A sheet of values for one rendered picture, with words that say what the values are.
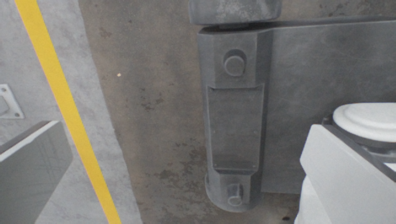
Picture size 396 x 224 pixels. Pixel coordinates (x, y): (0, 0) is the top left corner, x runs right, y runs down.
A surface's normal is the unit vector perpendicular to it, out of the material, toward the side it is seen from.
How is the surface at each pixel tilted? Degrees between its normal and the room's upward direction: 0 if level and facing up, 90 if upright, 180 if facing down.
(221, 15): 12
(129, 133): 0
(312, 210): 115
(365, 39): 0
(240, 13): 6
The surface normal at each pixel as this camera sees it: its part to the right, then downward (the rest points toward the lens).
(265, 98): 0.59, 0.33
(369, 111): -0.08, -0.88
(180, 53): -0.15, 0.48
